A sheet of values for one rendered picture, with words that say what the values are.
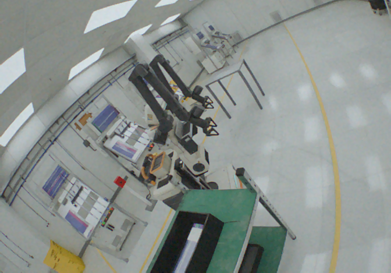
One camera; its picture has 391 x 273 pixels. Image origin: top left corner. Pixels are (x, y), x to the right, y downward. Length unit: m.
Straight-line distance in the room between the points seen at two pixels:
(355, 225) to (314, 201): 0.50
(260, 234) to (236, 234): 0.64
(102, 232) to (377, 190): 3.44
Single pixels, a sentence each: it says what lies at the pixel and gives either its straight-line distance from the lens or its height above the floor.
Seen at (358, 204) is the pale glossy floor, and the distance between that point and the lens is 1.66.
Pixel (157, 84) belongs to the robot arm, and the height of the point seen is 1.47.
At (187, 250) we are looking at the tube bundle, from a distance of 0.75.
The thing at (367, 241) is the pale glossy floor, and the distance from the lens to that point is 1.59.
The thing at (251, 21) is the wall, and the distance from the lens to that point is 9.13.
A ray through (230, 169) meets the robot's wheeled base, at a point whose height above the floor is 0.27.
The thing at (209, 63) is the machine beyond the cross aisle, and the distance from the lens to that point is 6.79.
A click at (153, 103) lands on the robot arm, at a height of 1.39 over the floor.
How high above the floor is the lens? 1.54
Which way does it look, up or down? 23 degrees down
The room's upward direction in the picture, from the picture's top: 41 degrees counter-clockwise
